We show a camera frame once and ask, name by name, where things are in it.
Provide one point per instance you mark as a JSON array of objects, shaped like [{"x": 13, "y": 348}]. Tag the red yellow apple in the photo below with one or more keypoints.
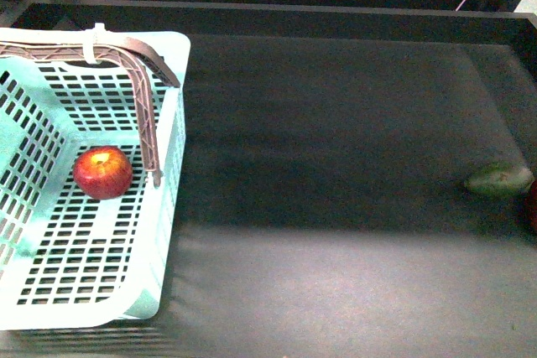
[{"x": 103, "y": 173}]

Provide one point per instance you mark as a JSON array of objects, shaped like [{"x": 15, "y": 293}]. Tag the brown basket handle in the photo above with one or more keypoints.
[
  {"x": 144, "y": 123},
  {"x": 25, "y": 37}
]

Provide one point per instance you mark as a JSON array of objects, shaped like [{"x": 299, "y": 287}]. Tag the brown front basket handle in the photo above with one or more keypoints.
[{"x": 144, "y": 123}]

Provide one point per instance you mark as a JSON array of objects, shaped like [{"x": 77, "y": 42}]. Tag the light blue plastic basket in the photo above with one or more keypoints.
[{"x": 67, "y": 260}]

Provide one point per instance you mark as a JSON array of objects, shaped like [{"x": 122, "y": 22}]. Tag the white zip tie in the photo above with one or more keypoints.
[{"x": 93, "y": 38}]

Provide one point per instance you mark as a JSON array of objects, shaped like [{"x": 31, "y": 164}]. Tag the green avocado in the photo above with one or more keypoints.
[{"x": 500, "y": 180}]

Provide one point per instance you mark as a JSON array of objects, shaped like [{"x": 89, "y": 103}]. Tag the dark red fruit at edge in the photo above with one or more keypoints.
[{"x": 530, "y": 206}]

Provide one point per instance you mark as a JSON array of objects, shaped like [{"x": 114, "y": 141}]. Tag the black shelf frame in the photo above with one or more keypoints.
[{"x": 355, "y": 19}]

